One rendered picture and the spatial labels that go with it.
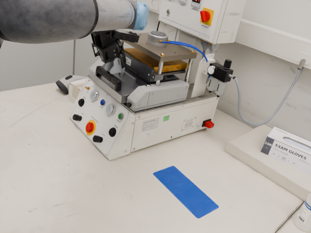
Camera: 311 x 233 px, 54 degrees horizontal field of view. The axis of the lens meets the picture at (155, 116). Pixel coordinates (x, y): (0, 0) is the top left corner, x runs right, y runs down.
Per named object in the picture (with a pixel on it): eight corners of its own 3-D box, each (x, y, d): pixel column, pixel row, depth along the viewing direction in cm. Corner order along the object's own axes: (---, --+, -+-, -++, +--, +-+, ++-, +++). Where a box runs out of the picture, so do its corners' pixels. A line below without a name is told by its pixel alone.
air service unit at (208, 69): (203, 85, 123) (212, 50, 116) (230, 101, 114) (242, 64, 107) (194, 87, 120) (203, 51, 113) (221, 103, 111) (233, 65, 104)
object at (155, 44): (160, 51, 139) (165, 23, 133) (210, 77, 119) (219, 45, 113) (115, 55, 124) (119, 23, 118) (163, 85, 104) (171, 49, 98)
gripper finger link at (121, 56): (116, 65, 110) (111, 44, 104) (120, 63, 111) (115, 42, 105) (123, 70, 107) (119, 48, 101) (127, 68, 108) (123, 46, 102)
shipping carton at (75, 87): (100, 91, 154) (101, 75, 149) (115, 102, 146) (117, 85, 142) (67, 98, 142) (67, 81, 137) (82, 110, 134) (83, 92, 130)
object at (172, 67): (153, 55, 133) (157, 33, 128) (188, 74, 119) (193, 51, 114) (121, 58, 122) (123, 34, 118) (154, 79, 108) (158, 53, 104)
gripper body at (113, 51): (95, 58, 107) (85, 26, 99) (115, 48, 111) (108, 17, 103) (106, 65, 102) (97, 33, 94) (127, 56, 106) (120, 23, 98)
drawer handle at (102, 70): (99, 74, 116) (100, 64, 114) (121, 90, 107) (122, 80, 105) (95, 75, 115) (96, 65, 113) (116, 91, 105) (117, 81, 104)
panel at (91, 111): (70, 118, 126) (89, 78, 123) (106, 157, 107) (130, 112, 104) (65, 117, 125) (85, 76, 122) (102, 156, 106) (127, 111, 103)
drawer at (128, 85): (148, 73, 137) (151, 56, 133) (181, 93, 123) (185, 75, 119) (90, 81, 119) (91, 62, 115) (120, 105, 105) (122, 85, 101)
